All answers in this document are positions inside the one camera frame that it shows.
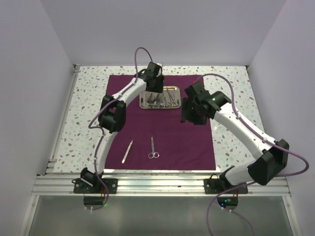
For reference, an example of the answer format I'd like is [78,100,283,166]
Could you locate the purple cable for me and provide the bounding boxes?
[195,73,310,236]
[88,47,158,211]

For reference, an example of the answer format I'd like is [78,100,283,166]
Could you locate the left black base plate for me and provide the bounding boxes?
[71,178,118,194]

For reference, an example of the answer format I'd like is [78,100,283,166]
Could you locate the steel instrument tray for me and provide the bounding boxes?
[139,86,181,110]

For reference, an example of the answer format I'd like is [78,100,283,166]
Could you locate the steel scissors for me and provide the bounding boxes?
[148,136,159,159]

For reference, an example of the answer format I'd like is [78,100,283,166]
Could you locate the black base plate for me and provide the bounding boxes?
[203,175,248,194]
[71,178,118,194]

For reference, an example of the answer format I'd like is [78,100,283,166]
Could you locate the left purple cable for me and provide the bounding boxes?
[88,47,158,211]

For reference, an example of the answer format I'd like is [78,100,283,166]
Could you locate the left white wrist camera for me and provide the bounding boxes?
[147,62,162,76]

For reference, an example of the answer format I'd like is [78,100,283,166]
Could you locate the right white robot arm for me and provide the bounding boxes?
[181,89,289,193]

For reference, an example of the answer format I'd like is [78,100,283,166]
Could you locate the wide steel tweezers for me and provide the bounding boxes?
[122,139,133,164]

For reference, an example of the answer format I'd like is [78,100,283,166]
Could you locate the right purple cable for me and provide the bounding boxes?
[195,73,310,236]

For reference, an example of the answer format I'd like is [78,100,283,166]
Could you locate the purple cloth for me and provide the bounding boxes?
[102,74,217,170]

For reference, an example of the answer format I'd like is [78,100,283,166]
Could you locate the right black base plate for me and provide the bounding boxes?
[203,175,248,194]

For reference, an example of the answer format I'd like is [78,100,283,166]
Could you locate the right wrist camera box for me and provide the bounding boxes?
[185,82,210,100]

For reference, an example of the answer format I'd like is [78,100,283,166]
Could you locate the aluminium front rail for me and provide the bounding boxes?
[31,173,291,197]

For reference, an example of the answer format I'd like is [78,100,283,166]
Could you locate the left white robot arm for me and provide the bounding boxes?
[80,66,164,193]

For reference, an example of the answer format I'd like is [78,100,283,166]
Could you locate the fine steel tweezers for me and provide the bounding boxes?
[148,92,163,109]

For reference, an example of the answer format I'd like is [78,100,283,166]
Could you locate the left side rail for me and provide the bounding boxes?
[44,64,81,175]

